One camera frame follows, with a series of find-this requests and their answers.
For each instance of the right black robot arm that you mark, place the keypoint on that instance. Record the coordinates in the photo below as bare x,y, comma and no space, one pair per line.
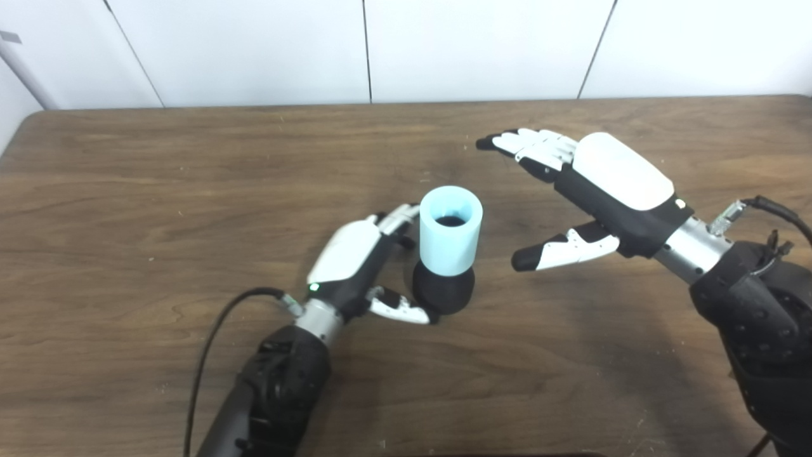
748,311

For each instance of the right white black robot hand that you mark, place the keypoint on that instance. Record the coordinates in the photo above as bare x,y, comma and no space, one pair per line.
622,184

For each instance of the light blue cylinder cup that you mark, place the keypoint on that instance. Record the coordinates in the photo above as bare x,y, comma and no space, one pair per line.
450,238

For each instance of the black flared nozzle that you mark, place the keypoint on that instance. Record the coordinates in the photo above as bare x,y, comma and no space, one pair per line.
444,289

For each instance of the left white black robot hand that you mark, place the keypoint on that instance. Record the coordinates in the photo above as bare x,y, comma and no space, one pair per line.
352,260

